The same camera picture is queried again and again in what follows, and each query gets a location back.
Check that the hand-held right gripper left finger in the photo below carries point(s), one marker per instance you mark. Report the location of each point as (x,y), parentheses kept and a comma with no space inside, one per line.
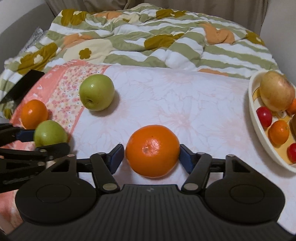
(116,158)

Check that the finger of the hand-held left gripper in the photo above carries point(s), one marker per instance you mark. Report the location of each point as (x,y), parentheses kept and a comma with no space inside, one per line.
(26,136)
(57,149)

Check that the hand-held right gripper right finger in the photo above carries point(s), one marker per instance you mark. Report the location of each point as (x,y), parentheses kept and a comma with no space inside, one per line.
(185,158)

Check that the green apple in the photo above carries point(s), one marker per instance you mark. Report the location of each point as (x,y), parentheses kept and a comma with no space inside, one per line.
(49,133)
(97,92)

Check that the large orange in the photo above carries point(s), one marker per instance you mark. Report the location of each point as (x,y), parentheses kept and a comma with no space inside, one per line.
(152,150)

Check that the cream cartoon print plate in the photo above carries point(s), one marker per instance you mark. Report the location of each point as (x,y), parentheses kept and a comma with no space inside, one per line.
(261,136)

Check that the small red fruit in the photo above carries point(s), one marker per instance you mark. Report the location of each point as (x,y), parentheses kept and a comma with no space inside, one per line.
(292,153)
(264,116)

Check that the small orange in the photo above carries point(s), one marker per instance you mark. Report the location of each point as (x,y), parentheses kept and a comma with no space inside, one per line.
(293,107)
(278,132)

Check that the red yellow apple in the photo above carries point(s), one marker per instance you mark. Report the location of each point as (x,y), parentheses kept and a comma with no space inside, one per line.
(276,91)

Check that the brown kiwi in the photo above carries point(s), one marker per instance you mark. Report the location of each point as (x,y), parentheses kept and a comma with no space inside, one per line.
(294,126)

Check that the medium orange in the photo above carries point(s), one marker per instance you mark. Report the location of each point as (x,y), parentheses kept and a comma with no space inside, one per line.
(33,113)

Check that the black flat tablet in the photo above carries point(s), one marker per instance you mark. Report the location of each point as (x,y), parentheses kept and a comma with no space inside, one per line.
(20,87)

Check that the pink floral tablecloth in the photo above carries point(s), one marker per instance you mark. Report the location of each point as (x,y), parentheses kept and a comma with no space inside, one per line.
(185,104)

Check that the grey patterned cloth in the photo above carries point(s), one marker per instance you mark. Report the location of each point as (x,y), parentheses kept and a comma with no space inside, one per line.
(34,37)

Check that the green floral striped quilt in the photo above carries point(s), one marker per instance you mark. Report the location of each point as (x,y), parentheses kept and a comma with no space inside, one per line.
(150,58)

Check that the grey padded headboard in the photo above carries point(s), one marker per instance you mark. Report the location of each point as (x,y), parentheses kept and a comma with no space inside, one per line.
(16,30)

